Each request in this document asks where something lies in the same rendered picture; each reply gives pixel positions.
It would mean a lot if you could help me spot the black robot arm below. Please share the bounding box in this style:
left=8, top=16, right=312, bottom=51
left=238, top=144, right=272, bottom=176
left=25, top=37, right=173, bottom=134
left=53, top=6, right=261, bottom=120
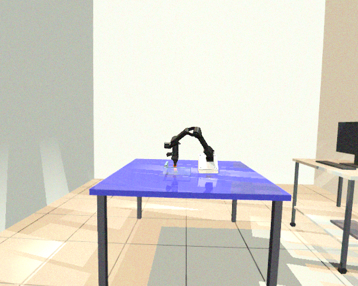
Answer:
left=164, top=126, right=214, bottom=162

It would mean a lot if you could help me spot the clear low corner wall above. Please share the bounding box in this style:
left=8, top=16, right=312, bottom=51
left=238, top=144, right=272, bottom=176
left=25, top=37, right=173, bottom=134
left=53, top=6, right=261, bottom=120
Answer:
left=163, top=168, right=190, bottom=175

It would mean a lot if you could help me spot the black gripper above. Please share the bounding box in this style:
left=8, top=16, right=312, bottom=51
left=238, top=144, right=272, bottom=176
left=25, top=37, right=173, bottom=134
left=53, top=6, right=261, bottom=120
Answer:
left=171, top=149, right=179, bottom=166

